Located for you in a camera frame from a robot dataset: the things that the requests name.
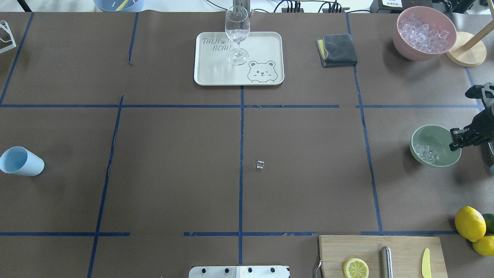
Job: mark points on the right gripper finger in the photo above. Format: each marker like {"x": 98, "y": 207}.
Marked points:
{"x": 456, "y": 145}

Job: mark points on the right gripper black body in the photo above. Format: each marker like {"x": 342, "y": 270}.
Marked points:
{"x": 479, "y": 130}

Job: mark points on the green bowl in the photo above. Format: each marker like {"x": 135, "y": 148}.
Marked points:
{"x": 430, "y": 146}

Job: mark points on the light blue plastic cup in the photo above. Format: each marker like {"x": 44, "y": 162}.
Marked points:
{"x": 20, "y": 161}

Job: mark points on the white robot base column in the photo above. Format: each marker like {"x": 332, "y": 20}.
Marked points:
{"x": 259, "y": 271}

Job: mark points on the pink bowl of ice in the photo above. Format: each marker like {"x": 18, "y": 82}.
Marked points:
{"x": 423, "y": 33}

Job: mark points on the blue bowl with fork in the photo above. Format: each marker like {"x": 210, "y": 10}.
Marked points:
{"x": 120, "y": 5}

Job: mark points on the whole yellow lemon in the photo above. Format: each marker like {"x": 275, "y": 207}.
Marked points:
{"x": 470, "y": 223}

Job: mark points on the wooden cup stand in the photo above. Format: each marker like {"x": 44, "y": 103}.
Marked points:
{"x": 469, "y": 50}

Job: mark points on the wooden cutting board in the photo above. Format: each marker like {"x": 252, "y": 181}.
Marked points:
{"x": 406, "y": 253}

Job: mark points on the yellow plastic knife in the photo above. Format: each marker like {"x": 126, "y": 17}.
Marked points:
{"x": 426, "y": 264}

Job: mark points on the steel muddler black tip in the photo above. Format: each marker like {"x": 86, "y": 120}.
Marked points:
{"x": 387, "y": 263}

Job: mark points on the grey folded cloth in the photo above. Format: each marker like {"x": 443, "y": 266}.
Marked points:
{"x": 336, "y": 50}

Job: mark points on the lemon half slice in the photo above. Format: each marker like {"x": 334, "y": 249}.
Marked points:
{"x": 355, "y": 268}

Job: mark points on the clear wine glass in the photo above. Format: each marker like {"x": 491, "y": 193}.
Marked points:
{"x": 237, "y": 28}

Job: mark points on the white wire cup rack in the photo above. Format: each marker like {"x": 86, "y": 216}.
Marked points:
{"x": 7, "y": 41}

